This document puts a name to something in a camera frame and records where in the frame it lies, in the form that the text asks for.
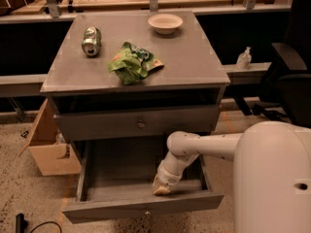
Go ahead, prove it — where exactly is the grey drawer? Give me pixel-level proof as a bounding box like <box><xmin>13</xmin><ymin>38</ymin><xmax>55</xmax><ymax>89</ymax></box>
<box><xmin>54</xmin><ymin>106</ymin><xmax>220</xmax><ymax>141</ymax></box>
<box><xmin>63</xmin><ymin>135</ymin><xmax>224</xmax><ymax>223</ymax></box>

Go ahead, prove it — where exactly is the grey drawer cabinet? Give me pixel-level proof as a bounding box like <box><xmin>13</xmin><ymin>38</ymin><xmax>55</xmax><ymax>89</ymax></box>
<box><xmin>39</xmin><ymin>10</ymin><xmax>231</xmax><ymax>148</ymax></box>

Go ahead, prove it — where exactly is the black cable with plug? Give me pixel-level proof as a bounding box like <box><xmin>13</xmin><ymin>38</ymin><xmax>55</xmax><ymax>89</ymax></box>
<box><xmin>15</xmin><ymin>213</ymin><xmax>63</xmax><ymax>233</ymax></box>

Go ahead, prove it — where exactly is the black office chair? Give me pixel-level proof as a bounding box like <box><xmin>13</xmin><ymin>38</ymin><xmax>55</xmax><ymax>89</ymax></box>
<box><xmin>226</xmin><ymin>0</ymin><xmax>311</xmax><ymax>128</ymax></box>

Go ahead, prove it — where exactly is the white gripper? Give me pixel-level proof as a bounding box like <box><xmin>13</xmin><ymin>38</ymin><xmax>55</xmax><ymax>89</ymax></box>
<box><xmin>153</xmin><ymin>151</ymin><xmax>198</xmax><ymax>196</ymax></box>

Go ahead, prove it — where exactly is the open cardboard box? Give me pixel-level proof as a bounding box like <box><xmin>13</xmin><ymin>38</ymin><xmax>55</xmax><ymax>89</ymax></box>
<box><xmin>18</xmin><ymin>100</ymin><xmax>81</xmax><ymax>176</ymax></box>

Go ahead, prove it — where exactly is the white paper bowl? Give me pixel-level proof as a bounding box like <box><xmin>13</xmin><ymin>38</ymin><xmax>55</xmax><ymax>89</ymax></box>
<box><xmin>148</xmin><ymin>14</ymin><xmax>183</xmax><ymax>35</ymax></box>

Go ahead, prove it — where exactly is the grey metal rail shelf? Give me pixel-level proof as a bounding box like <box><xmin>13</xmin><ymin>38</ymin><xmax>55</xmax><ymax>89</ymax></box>
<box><xmin>0</xmin><ymin>62</ymin><xmax>270</xmax><ymax>98</ymax></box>

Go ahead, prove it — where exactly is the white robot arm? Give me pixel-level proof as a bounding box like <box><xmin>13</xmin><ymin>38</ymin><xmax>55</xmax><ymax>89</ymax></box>
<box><xmin>153</xmin><ymin>121</ymin><xmax>311</xmax><ymax>233</ymax></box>

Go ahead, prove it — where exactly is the grey top drawer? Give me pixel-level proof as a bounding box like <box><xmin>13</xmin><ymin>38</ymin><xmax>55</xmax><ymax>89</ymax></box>
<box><xmin>54</xmin><ymin>106</ymin><xmax>220</xmax><ymax>141</ymax></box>

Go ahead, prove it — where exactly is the crushed silver soda can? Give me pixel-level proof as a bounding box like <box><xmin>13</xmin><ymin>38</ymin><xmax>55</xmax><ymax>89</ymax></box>
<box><xmin>82</xmin><ymin>26</ymin><xmax>101</xmax><ymax>56</ymax></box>

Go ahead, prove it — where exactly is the green crumpled chip bag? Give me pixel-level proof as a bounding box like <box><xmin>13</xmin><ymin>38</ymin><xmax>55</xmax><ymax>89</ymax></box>
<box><xmin>107</xmin><ymin>42</ymin><xmax>164</xmax><ymax>85</ymax></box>

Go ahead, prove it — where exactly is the clear sanitizer pump bottle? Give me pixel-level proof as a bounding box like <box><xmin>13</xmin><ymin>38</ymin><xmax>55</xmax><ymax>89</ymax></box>
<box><xmin>236</xmin><ymin>47</ymin><xmax>252</xmax><ymax>70</ymax></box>

